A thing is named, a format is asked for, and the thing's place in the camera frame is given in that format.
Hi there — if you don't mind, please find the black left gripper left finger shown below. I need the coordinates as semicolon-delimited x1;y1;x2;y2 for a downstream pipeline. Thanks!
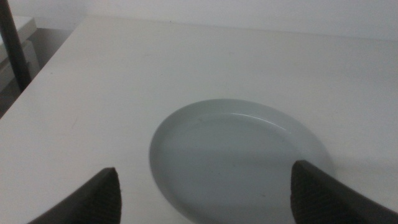
27;167;122;224

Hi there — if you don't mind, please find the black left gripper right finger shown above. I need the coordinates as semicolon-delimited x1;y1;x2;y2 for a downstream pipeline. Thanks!
290;159;398;224

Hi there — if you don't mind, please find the grey shallow bowl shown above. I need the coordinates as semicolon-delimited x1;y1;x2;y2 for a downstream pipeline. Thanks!
149;98;335;224

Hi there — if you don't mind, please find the dark metal pole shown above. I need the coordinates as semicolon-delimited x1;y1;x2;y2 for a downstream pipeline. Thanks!
0;0;32;93

